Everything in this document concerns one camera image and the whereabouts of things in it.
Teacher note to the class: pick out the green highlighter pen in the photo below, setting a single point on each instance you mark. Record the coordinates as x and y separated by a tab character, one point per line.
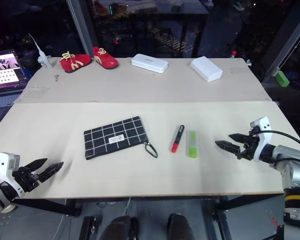
193	145

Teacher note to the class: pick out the white rounded case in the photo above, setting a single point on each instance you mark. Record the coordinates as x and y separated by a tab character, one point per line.
149	63

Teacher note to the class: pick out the laptop with lit screen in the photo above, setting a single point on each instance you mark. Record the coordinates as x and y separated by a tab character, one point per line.
5	71

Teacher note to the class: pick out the small grey metal clip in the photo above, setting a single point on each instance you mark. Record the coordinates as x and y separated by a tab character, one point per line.
56	77

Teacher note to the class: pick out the white rectangular box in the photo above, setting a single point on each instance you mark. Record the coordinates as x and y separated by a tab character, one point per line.
206	68

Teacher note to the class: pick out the black red marker pen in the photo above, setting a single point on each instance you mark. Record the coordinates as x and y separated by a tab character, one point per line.
177	139

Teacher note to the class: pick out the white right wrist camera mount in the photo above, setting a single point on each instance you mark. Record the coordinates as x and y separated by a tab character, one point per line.
261	137

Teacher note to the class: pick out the green block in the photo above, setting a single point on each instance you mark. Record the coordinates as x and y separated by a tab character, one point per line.
282	78

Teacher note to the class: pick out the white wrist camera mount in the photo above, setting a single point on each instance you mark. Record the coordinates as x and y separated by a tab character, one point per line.
261	137
5	170

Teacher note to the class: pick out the white clamp stand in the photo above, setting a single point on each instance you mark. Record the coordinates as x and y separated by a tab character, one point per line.
41	56

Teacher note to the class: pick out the red toy shoe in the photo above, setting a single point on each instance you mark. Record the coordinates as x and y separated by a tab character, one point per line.
75	62
105	58

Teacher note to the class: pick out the grey metal pillar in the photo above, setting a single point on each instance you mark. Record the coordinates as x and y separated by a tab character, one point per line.
78	27

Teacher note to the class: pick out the dark rounded shape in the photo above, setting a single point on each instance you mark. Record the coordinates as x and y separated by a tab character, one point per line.
181	227
121	228

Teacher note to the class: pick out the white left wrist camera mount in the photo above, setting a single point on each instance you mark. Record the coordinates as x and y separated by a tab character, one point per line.
5	170

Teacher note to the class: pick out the black table frame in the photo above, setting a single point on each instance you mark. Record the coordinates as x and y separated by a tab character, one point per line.
150	207

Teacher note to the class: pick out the black grid pencil pouch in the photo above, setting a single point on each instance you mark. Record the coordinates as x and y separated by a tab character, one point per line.
112	140

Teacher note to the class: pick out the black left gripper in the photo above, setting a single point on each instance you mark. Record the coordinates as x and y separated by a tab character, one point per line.
24	179

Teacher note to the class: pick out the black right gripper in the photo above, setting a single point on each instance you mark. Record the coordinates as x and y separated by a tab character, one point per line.
247	148

